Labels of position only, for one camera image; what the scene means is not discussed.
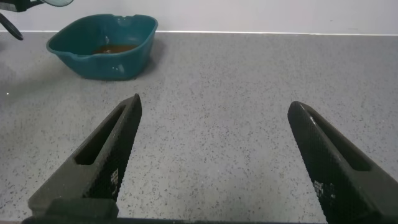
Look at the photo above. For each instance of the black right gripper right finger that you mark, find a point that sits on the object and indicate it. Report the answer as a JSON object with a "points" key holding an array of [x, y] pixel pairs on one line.
{"points": [[339, 174]]}

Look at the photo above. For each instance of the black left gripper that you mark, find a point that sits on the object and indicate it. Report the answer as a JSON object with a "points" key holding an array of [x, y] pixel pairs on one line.
{"points": [[18, 4]]}

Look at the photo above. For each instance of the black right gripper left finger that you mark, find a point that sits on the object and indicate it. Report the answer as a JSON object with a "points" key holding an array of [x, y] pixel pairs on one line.
{"points": [[93, 174]]}

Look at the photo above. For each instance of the clear plastic measuring jug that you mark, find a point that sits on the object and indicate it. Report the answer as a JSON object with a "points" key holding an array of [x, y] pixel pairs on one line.
{"points": [[59, 2]]}

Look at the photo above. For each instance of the brown liquid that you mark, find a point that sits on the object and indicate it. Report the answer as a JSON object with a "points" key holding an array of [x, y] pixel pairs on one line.
{"points": [[115, 48]]}

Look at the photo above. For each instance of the teal plastic basin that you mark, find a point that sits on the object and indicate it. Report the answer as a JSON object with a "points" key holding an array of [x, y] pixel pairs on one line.
{"points": [[102, 67]]}

